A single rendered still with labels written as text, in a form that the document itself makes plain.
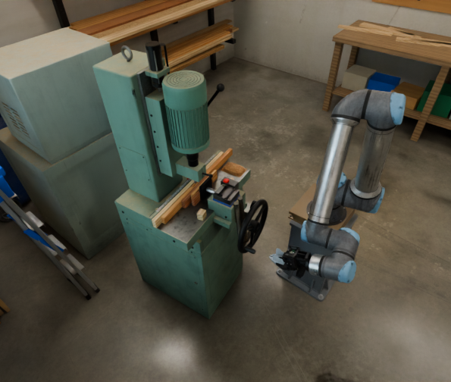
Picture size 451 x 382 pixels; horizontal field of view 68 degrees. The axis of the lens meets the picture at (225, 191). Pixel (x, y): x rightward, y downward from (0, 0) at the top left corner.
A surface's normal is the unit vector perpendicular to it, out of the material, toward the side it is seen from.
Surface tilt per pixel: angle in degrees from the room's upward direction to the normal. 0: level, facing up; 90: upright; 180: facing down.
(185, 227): 0
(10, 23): 90
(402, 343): 0
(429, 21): 90
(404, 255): 0
